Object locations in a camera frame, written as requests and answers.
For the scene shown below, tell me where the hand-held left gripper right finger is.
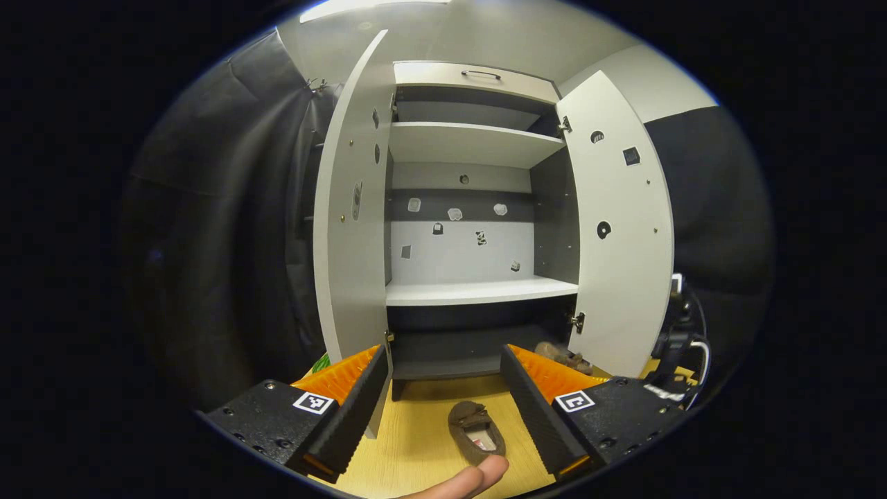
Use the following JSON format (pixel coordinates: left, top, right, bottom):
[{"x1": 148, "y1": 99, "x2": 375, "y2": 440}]
[{"x1": 500, "y1": 344, "x2": 690, "y2": 479}]

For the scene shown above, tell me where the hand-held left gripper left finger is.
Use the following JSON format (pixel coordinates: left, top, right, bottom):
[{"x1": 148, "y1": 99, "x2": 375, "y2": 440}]
[{"x1": 201, "y1": 345, "x2": 389, "y2": 484}]

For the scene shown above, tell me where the white cabinet door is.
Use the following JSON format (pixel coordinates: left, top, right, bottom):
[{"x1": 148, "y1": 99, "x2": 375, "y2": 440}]
[
  {"x1": 556, "y1": 70, "x2": 674, "y2": 378},
  {"x1": 313, "y1": 29, "x2": 394, "y2": 439}
]

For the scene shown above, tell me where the brown fuzzy shoe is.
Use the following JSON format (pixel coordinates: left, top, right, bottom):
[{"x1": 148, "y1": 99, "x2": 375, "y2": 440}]
[
  {"x1": 448, "y1": 401, "x2": 507, "y2": 466},
  {"x1": 534, "y1": 341, "x2": 594, "y2": 376}
]

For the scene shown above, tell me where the white shoe cabinet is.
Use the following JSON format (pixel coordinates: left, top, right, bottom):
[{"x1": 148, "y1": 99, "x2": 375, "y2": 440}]
[{"x1": 313, "y1": 29, "x2": 674, "y2": 439}]

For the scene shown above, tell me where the black backdrop cloth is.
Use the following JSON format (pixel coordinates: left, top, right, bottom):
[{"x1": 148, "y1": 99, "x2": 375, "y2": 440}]
[{"x1": 118, "y1": 28, "x2": 775, "y2": 417}]

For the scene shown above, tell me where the ceiling light panel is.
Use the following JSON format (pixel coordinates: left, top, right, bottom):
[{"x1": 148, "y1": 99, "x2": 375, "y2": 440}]
[{"x1": 299, "y1": 0, "x2": 451, "y2": 24}]

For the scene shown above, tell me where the thin gripper cable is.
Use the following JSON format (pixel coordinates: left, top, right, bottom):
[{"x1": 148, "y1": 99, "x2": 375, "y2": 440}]
[{"x1": 683, "y1": 338, "x2": 712, "y2": 410}]

